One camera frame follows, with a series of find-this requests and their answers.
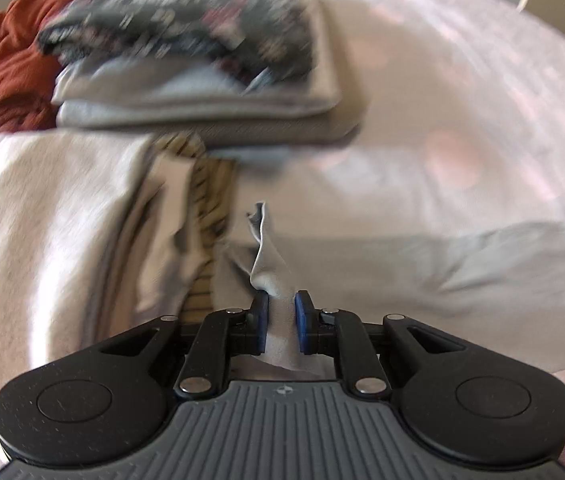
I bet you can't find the beige striped garment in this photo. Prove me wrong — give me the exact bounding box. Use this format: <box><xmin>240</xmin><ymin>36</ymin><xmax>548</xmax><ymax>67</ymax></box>
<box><xmin>155</xmin><ymin>132</ymin><xmax>240</xmax><ymax>323</ymax></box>

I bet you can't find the light blue garment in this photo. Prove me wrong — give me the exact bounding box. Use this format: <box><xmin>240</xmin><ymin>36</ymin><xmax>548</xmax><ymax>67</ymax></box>
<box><xmin>220</xmin><ymin>201</ymin><xmax>565</xmax><ymax>378</ymax></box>

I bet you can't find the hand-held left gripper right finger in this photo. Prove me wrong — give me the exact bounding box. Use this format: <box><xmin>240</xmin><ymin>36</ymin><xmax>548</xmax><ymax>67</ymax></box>
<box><xmin>295</xmin><ymin>290</ymin><xmax>468</xmax><ymax>401</ymax></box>

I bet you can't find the dark floral folded garment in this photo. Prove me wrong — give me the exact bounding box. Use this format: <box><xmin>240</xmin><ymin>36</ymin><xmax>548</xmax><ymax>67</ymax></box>
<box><xmin>36</xmin><ymin>0</ymin><xmax>315</xmax><ymax>86</ymax></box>

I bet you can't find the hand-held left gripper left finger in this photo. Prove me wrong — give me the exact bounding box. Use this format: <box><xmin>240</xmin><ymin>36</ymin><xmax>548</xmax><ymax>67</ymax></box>
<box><xmin>87</xmin><ymin>291</ymin><xmax>269</xmax><ymax>401</ymax></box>

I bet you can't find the pink patterned bedsheet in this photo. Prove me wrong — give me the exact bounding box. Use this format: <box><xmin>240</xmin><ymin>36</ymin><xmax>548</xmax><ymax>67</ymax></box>
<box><xmin>235</xmin><ymin>0</ymin><xmax>565</xmax><ymax>401</ymax></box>

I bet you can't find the cream white garment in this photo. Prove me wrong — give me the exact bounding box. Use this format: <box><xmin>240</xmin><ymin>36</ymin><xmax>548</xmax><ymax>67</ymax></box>
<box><xmin>0</xmin><ymin>132</ymin><xmax>213</xmax><ymax>461</ymax></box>

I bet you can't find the grey beige folded garment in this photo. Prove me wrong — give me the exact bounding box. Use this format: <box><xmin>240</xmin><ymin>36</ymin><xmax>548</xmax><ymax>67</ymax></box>
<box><xmin>202</xmin><ymin>107</ymin><xmax>365</xmax><ymax>161</ymax></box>

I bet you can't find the grey folded garments stack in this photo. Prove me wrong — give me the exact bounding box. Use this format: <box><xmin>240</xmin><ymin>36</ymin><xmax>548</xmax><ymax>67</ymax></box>
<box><xmin>52</xmin><ymin>5</ymin><xmax>343</xmax><ymax>128</ymax></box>

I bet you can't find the rust orange garment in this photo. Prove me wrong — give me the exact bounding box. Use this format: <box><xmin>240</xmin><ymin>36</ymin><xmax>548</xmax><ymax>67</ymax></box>
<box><xmin>0</xmin><ymin>0</ymin><xmax>88</xmax><ymax>143</ymax></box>

